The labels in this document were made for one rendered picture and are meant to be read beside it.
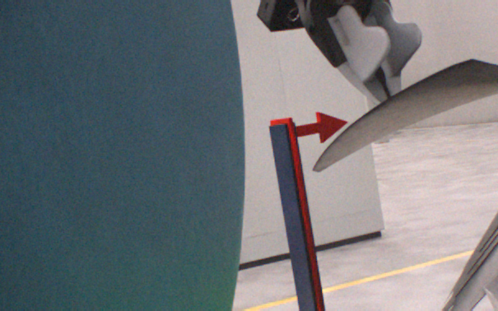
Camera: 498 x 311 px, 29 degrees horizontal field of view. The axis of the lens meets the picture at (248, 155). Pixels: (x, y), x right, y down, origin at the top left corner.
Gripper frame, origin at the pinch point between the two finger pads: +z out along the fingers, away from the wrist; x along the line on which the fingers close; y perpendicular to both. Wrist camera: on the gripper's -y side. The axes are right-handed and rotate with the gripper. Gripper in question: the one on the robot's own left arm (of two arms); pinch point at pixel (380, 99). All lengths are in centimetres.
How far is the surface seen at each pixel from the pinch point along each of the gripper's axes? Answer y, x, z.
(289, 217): 0.0, -13.2, 7.6
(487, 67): 10.9, 1.1, 2.3
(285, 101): -499, 377, -155
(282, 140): 2.6, -13.1, 2.2
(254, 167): -518, 343, -114
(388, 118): 0.0, 0.0, 1.7
